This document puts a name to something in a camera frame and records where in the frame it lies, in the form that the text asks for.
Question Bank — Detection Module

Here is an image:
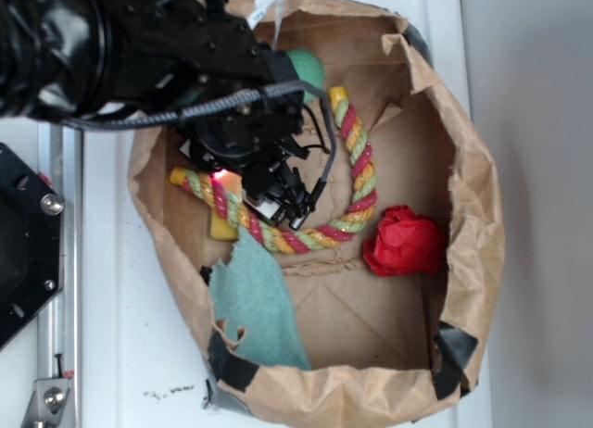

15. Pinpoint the aluminium rail frame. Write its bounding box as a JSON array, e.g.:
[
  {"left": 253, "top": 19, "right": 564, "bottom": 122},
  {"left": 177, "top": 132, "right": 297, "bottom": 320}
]
[{"left": 37, "top": 123, "right": 83, "bottom": 427}]

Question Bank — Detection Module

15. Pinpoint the brown paper bag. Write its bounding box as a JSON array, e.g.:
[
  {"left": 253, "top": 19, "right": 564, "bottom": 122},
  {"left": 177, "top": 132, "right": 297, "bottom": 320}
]
[{"left": 129, "top": 0, "right": 505, "bottom": 427}]

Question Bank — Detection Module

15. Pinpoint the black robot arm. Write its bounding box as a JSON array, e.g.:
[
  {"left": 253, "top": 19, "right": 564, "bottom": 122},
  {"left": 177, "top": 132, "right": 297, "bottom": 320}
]
[{"left": 1, "top": 0, "right": 315, "bottom": 229}]

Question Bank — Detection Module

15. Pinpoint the yellow and green sponge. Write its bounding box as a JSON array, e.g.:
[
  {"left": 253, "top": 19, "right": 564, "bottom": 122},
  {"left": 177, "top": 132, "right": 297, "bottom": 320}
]
[{"left": 210, "top": 170, "right": 242, "bottom": 242}]

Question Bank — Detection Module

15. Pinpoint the metal corner bracket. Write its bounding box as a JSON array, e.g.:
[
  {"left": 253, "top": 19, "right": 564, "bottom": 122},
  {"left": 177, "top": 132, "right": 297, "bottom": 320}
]
[{"left": 20, "top": 378, "right": 77, "bottom": 428}]

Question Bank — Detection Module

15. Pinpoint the red crumpled paper ball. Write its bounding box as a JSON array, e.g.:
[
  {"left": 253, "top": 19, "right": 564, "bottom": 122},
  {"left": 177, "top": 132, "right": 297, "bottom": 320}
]
[{"left": 361, "top": 206, "right": 448, "bottom": 277}]

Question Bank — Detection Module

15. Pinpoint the green rubber ball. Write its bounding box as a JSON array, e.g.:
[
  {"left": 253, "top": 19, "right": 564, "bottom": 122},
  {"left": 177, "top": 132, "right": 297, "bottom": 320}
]
[{"left": 287, "top": 48, "right": 325, "bottom": 90}]

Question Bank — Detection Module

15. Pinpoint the multicolour twisted rope toy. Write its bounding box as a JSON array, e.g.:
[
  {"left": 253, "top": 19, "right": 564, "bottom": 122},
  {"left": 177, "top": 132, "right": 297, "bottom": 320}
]
[{"left": 169, "top": 86, "right": 377, "bottom": 254}]

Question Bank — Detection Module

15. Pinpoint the white tray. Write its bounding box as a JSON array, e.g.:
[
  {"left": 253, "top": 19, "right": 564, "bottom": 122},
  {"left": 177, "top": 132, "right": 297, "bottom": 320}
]
[{"left": 75, "top": 0, "right": 494, "bottom": 427}]

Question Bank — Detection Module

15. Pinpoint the teal torn cloth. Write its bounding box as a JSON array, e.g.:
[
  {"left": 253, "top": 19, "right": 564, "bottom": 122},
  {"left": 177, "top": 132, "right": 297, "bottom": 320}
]
[{"left": 208, "top": 229, "right": 312, "bottom": 371}]

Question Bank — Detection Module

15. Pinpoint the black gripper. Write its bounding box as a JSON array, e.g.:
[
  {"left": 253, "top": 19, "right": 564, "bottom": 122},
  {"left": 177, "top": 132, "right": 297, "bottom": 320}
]
[{"left": 175, "top": 47, "right": 315, "bottom": 229}]

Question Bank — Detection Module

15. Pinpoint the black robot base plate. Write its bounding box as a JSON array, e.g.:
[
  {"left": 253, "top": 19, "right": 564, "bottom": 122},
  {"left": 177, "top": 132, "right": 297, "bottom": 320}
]
[{"left": 1, "top": 144, "right": 64, "bottom": 346}]

